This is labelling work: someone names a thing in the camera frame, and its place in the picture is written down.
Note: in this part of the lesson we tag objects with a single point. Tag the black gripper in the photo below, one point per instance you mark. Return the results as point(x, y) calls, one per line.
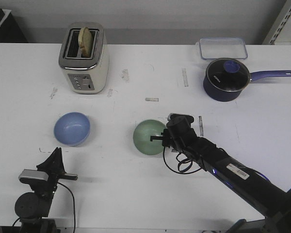
point(179, 134)
point(47, 189)

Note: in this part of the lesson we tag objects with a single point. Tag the green bowl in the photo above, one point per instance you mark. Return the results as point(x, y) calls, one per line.
point(142, 134)

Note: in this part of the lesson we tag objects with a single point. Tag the blue bowl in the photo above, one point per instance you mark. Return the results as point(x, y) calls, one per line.
point(72, 129)

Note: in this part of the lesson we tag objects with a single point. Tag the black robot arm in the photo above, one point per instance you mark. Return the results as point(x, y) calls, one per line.
point(32, 208)
point(269, 200)

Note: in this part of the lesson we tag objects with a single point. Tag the dark blue saucepan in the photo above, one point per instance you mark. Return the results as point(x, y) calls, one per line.
point(224, 96)

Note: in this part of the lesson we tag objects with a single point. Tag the glass pot lid blue knob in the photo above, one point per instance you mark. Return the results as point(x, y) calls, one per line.
point(227, 74)

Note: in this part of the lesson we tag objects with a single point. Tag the cream and silver toaster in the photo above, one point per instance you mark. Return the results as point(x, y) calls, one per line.
point(85, 75)

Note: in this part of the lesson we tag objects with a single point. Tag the clear plastic container blue rim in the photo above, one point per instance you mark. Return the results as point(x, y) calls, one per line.
point(211, 48)

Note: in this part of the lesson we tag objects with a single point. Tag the toast slice in toaster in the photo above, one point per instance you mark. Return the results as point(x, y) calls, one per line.
point(85, 41)

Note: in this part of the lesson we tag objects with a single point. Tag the black box with white edge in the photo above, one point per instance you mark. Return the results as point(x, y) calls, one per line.
point(10, 31)

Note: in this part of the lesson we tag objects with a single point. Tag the white slotted shelf rack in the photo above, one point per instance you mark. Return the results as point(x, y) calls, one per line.
point(280, 31)

